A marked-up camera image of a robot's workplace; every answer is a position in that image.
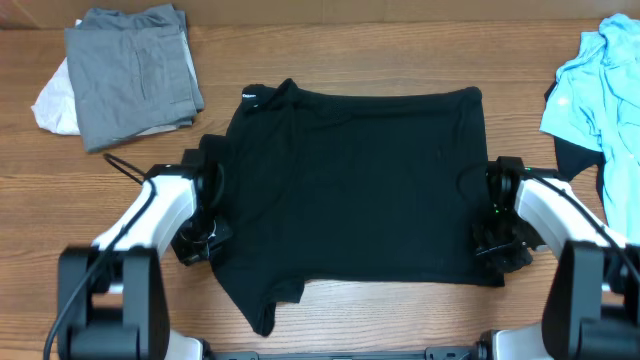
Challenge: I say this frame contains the black t-shirt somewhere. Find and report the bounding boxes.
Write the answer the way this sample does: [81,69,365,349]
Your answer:
[211,80,504,336]

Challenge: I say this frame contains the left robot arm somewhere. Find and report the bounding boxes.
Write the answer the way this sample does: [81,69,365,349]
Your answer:
[42,149,225,360]

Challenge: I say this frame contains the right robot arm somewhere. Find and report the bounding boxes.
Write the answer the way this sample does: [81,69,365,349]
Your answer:
[470,157,639,359]

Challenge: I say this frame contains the light blue shirt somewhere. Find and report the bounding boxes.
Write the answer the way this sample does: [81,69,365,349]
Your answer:
[540,14,639,245]

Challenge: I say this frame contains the folded grey shorts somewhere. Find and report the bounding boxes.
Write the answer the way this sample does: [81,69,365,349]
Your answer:
[64,4,205,152]

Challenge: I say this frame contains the white cloth under shorts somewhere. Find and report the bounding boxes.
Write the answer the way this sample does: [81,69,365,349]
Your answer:
[31,31,197,136]

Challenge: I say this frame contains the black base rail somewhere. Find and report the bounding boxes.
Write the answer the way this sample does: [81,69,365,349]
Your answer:
[204,344,492,360]

